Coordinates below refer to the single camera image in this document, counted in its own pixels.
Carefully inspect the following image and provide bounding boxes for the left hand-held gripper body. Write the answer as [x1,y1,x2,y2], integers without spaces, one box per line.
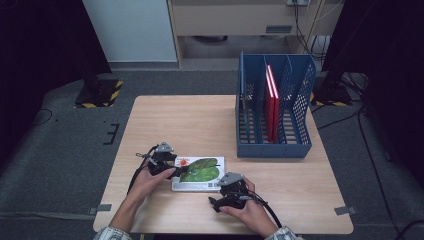
[144,141,178,177]

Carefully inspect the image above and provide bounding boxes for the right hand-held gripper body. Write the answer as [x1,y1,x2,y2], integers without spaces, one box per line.
[216,171,250,206]

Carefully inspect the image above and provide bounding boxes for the white book with green leaf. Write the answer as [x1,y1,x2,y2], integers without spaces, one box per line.
[171,155,226,193]

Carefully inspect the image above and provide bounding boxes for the red picture book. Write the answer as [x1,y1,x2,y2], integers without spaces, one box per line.
[264,64,276,143]
[267,64,282,145]

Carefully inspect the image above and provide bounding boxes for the blue plastic file rack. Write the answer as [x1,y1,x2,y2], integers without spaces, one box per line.
[235,50,318,159]

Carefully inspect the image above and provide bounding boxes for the dark blue picture book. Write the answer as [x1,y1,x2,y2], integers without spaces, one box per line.
[239,51,250,135]

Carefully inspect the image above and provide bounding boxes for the person's left hand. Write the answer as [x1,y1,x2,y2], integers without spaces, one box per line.
[127,162,177,205]

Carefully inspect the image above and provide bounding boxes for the person's right hand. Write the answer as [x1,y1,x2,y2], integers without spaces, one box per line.
[218,176,280,240]

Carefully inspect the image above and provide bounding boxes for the grey tape piece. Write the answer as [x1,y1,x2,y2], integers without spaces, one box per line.
[88,203,113,216]
[334,205,358,216]

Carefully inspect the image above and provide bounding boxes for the striped black stand base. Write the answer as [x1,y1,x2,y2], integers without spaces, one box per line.
[309,71,354,108]
[73,77,124,109]

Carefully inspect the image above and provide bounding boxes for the white panel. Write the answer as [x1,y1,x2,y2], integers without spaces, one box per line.
[81,0,178,63]

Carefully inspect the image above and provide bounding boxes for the dark curtain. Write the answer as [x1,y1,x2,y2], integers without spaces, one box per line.
[0,0,113,168]
[321,0,424,188]

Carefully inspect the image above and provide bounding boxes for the beige cabinet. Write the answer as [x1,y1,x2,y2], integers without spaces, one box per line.
[166,0,344,69]

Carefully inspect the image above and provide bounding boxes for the left hand-held gripper black cable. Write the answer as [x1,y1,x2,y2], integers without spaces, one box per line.
[126,144,160,196]

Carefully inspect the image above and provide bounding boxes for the hand-held gripper black cable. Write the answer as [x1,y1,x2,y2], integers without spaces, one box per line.
[126,144,160,196]
[246,189,283,230]

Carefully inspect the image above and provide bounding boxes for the right hand-held gripper black cable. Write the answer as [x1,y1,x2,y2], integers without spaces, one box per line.
[246,189,283,230]

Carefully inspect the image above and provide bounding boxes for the thin black floor cable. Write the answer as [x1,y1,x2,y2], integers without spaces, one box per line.
[28,108,54,129]

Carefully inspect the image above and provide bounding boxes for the long black floor cable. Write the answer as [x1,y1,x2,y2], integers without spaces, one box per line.
[316,106,406,240]

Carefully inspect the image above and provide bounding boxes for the hanging black cables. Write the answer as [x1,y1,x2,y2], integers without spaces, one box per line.
[292,0,331,62]

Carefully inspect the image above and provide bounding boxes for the curved black floor cable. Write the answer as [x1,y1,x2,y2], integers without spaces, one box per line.
[394,219,424,240]

